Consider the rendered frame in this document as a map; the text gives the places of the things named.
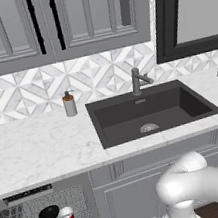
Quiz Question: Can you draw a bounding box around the grey dishwasher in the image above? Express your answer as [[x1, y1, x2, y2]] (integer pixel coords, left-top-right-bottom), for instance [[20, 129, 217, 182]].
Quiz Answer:
[[0, 171, 102, 218]]

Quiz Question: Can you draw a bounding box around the grey base cupboard door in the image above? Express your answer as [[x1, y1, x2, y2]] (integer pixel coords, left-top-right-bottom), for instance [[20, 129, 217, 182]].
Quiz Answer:
[[89, 143, 218, 218]]

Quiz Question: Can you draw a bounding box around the black bowl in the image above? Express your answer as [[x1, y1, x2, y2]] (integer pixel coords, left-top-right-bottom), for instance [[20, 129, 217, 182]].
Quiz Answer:
[[36, 203, 62, 218]]

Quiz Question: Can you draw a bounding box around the grey tap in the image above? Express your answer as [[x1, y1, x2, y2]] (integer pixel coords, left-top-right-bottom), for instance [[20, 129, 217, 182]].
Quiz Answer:
[[127, 64, 157, 98]]

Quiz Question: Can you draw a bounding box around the dark grey sink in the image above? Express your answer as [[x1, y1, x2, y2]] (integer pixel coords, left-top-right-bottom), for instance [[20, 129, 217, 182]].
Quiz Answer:
[[82, 72, 218, 152]]

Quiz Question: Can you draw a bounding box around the grey soap dispenser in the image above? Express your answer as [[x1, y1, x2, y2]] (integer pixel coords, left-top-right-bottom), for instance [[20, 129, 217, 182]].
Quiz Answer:
[[60, 89, 80, 119]]

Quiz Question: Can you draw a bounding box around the grey false drawer front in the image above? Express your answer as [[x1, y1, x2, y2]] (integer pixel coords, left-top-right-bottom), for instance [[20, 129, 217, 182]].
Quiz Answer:
[[84, 124, 218, 187]]

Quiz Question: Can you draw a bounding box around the black framed window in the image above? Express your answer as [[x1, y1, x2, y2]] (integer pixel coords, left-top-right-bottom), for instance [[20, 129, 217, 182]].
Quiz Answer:
[[145, 0, 218, 66]]

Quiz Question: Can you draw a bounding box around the black cupboard handle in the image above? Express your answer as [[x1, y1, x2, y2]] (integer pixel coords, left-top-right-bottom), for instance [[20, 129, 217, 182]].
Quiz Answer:
[[48, 0, 68, 52], [25, 0, 48, 57]]

